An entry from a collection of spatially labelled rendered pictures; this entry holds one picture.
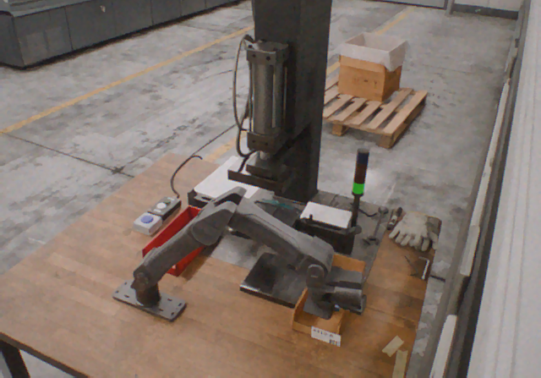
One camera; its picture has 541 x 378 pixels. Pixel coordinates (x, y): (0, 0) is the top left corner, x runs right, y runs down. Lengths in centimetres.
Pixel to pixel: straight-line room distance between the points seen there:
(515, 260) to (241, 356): 97
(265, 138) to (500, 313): 110
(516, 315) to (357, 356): 99
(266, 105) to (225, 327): 58
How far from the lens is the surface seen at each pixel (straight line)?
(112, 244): 156
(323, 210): 157
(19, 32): 622
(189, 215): 159
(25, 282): 151
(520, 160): 39
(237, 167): 141
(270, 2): 128
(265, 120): 128
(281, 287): 133
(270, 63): 121
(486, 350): 23
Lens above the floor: 185
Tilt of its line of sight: 31 degrees down
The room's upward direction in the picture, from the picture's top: 2 degrees clockwise
